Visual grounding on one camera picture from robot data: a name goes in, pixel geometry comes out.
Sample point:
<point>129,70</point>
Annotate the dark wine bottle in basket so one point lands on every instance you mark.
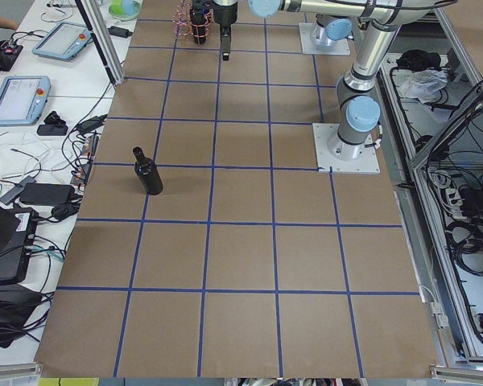
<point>200,15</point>

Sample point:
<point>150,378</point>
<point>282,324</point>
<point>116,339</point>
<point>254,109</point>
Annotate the blue teach pendant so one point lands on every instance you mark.
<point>63,42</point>
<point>22,99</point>

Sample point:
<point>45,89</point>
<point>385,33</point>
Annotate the blue teach pendant near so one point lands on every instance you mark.
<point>22,99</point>

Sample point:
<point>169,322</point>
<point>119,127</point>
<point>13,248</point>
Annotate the black power adapter brick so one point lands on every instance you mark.
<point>46,194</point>

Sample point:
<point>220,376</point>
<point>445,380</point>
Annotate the aluminium cable rack frame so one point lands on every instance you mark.
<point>433,78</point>

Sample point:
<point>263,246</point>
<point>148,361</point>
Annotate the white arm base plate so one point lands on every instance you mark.
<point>335,156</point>
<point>308,47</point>

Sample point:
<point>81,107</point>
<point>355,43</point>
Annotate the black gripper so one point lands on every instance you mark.
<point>224,16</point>

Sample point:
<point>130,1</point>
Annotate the dark glass wine bottle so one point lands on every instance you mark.
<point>147,172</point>

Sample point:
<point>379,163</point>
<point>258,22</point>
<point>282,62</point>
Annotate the aluminium frame post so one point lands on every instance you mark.
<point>92,16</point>

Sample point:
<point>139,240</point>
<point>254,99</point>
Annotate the small black device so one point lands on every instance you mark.
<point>53,125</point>

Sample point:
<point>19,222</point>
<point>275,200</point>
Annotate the green bowl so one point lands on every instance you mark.
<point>124,10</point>

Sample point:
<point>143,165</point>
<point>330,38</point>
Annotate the copper wire wine basket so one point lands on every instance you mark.
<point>181,20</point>

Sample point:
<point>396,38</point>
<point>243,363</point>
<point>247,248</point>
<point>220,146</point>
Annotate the black laptop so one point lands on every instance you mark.
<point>17,231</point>

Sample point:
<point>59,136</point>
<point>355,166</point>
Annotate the blue teach pendant far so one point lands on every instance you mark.
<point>63,42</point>

